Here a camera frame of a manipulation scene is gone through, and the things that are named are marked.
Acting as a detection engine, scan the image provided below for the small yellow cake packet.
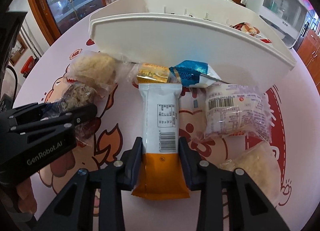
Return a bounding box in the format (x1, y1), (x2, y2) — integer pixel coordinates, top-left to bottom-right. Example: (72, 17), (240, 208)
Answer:
(130, 63), (171, 84)

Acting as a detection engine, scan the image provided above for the wooden cabinet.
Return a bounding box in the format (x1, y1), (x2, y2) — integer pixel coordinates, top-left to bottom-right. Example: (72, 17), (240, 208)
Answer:
(297, 29), (320, 85)

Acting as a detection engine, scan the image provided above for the white countertop appliance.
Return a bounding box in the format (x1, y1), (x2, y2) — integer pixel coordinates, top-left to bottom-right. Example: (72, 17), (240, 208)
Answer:
(241, 0), (308, 48)

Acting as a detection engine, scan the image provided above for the white plastic storage bin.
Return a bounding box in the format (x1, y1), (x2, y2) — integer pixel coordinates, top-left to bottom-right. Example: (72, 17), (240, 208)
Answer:
(88, 0), (296, 92)

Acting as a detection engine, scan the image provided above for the blue foil snack packet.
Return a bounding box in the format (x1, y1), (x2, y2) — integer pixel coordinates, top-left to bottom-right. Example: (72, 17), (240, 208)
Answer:
(169, 60), (222, 88)

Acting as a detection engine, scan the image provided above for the red apple snack packet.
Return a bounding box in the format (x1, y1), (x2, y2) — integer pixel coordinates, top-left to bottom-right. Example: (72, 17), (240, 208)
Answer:
(230, 22), (272, 44)

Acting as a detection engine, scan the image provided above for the pale floss cake packet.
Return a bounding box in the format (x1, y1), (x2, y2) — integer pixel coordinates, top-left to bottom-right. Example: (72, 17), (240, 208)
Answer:
(66, 51), (129, 95)
(219, 141), (281, 206)

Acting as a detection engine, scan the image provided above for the clear barcode bread packet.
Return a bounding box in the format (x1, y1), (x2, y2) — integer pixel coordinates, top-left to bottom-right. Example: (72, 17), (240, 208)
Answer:
(204, 83), (272, 143)

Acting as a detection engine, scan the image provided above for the person's left hand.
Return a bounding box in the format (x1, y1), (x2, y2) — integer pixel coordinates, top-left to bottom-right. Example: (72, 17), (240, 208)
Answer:
(16, 178), (37, 214)

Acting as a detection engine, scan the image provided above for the orange white wafer packet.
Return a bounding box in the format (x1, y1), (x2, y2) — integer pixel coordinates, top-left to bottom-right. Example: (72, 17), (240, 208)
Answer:
(132, 83), (189, 201)

